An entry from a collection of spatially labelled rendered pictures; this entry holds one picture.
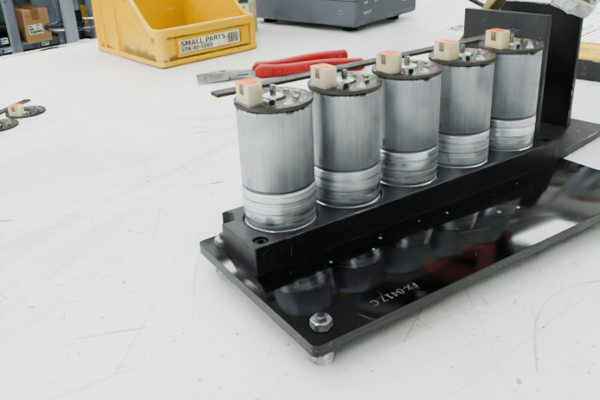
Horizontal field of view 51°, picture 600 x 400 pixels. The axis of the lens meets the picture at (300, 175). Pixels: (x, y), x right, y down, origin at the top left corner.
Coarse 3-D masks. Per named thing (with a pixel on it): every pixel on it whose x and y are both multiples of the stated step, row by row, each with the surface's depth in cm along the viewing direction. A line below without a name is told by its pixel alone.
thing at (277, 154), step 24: (264, 96) 20; (240, 120) 19; (264, 120) 19; (288, 120) 19; (240, 144) 20; (264, 144) 19; (288, 144) 19; (312, 144) 20; (264, 168) 19; (288, 168) 19; (312, 168) 20; (264, 192) 20; (288, 192) 20; (312, 192) 20; (264, 216) 20; (288, 216) 20; (312, 216) 21
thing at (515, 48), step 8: (520, 40) 26; (528, 40) 25; (536, 40) 26; (480, 48) 25; (488, 48) 25; (504, 48) 25; (512, 48) 24; (520, 48) 24; (528, 48) 24; (536, 48) 24
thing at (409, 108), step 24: (384, 96) 22; (408, 96) 22; (432, 96) 22; (384, 120) 22; (408, 120) 22; (432, 120) 22; (384, 144) 23; (408, 144) 22; (432, 144) 23; (384, 168) 23; (408, 168) 23; (432, 168) 23
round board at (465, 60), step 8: (472, 48) 25; (432, 56) 24; (464, 56) 23; (472, 56) 24; (488, 56) 23; (448, 64) 23; (456, 64) 23; (464, 64) 23; (472, 64) 23; (480, 64) 23
